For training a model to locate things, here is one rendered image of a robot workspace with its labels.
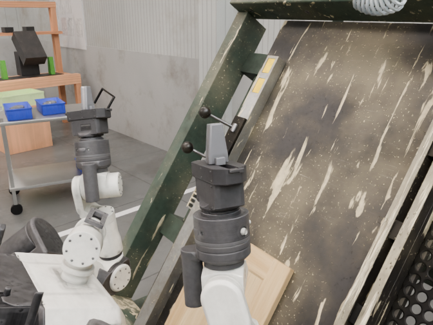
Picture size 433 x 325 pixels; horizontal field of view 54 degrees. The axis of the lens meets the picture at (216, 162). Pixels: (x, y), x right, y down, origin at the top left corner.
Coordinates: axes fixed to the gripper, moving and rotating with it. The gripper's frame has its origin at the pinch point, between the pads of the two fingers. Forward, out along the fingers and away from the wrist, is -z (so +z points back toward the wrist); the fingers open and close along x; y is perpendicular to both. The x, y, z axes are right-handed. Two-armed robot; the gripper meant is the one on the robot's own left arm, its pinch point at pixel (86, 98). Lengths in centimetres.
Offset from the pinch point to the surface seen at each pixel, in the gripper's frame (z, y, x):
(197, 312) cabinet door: 62, -13, 19
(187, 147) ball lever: 15.7, -24.7, 15.8
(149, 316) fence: 65, -16, 2
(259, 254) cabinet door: 45, -14, 39
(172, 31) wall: -116, -392, -163
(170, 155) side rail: 18.5, -42.3, 0.4
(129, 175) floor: 54, -336, -209
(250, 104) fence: 4.1, -37.2, 32.7
